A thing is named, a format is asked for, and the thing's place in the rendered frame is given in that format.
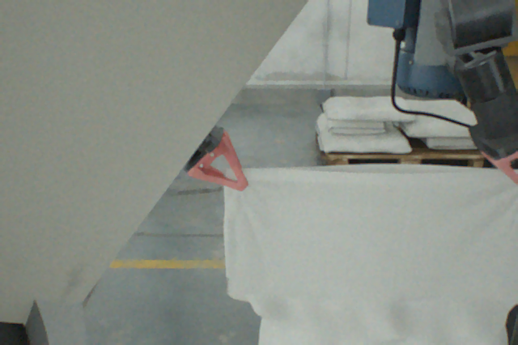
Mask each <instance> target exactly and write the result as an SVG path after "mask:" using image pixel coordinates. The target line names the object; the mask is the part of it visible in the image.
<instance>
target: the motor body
mask: <svg viewBox="0 0 518 345"><path fill-rule="evenodd" d="M405 31H406V38H405V39H404V40H403V42H405V47H402V48H401V49H400V53H399V58H398V64H397V78H396V84H397V86H398V88H399V90H400V91H401V92H403V93H405V94H406V95H409V96H417V97H422V98H429V99H439V100H454V99H459V98H462V97H465V96H466V94H465V91H464V88H463V87H462V84H461V83H459V82H458V81H457V80H456V78H455V77H454V76H453V75H452V74H451V73H450V72H449V71H448V70H447V68H446V66H420V65H419V64H418V63H416V61H415V60H414V53H415V45H416V39H417V31H418V27H407V29H406V30H405Z"/></svg>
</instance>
